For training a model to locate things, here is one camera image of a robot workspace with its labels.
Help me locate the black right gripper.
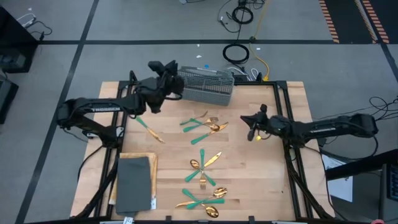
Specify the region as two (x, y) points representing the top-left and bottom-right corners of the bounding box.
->
(240, 104), (292, 141)

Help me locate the black box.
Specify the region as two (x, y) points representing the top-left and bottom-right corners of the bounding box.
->
(0, 76), (19, 125)

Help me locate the white cable bundle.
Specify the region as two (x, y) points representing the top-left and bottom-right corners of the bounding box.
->
(226, 66), (259, 82)

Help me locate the tan cloth napkin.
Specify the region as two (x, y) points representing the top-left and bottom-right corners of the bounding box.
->
(108, 151), (159, 210)

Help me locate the yellow cable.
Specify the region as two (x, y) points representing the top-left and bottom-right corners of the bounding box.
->
(248, 0), (271, 82)

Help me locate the black computer tower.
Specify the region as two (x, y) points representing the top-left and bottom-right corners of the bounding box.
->
(378, 163), (398, 222)

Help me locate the white paper sheet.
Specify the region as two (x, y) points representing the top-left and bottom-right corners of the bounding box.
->
(321, 154), (354, 203)

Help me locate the dark grey cloth napkin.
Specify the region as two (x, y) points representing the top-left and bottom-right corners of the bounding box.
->
(114, 156), (153, 218)

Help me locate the coiled black cable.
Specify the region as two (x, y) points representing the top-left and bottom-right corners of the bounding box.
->
(221, 42), (251, 65)
(231, 5), (254, 25)

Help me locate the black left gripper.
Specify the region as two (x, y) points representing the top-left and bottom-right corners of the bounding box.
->
(147, 60), (185, 114)

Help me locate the grey mesh cutlery basket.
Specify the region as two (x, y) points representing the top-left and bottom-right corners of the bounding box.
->
(177, 65), (236, 106)

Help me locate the black desk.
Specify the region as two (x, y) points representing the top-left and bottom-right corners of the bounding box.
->
(325, 148), (398, 182)

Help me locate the gold spoon green handle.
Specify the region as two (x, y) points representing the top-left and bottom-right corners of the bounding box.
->
(188, 118), (221, 131)
(182, 188), (220, 218)
(185, 187), (228, 210)
(189, 159), (217, 187)

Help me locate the black cable bundle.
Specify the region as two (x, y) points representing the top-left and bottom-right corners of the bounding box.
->
(74, 146), (121, 218)
(282, 141), (335, 220)

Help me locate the black cabinet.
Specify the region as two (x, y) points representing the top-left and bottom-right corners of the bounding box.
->
(0, 6), (39, 74)

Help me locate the black floor cable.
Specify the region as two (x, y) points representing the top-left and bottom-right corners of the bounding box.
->
(310, 95), (398, 123)
(24, 19), (53, 41)

